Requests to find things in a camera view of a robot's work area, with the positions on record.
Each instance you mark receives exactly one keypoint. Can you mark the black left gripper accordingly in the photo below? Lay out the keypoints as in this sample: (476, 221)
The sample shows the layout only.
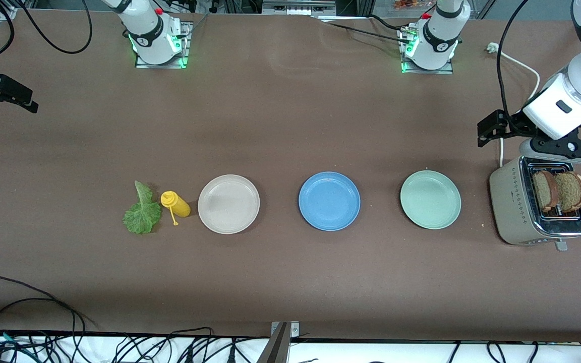
(513, 126)

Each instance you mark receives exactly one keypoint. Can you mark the brown bread slice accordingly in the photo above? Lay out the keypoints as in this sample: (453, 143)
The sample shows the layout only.
(571, 192)
(544, 191)

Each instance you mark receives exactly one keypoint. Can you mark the green lettuce leaf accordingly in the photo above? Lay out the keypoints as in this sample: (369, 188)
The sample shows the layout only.
(141, 217)

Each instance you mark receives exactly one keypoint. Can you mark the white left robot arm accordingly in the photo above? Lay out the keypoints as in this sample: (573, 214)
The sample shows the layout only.
(439, 45)

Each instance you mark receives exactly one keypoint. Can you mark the mint green round plate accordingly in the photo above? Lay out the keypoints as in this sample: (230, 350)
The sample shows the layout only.
(430, 200)

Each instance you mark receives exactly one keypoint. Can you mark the blue round plate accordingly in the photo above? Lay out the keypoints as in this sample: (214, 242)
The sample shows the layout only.
(329, 201)

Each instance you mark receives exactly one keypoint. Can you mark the pale beige round plate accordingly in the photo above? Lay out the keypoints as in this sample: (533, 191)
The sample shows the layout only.
(228, 206)

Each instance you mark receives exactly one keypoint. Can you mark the silver two-slot toaster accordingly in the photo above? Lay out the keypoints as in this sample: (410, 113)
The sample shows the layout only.
(510, 212)

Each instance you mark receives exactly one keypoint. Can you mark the orange snack packet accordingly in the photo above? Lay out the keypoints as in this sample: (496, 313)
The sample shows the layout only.
(406, 4)

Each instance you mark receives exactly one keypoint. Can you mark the yellow mustard squeeze bottle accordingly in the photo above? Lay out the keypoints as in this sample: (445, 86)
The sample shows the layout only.
(179, 205)

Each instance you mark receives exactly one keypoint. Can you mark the grey metal box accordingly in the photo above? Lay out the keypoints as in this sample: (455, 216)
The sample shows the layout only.
(298, 7)

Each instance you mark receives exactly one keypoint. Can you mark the black power plug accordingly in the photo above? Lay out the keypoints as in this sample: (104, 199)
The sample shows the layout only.
(231, 354)
(188, 355)

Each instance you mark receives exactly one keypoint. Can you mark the metal corner bracket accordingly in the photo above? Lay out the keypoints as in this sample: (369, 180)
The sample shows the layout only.
(8, 13)

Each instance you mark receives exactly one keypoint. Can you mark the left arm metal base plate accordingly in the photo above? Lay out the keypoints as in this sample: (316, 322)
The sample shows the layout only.
(429, 71)

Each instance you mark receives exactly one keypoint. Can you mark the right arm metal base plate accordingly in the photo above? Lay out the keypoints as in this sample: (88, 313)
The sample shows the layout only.
(187, 48)

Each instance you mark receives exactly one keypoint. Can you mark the aluminium camera post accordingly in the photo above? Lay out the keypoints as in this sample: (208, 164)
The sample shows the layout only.
(278, 348)

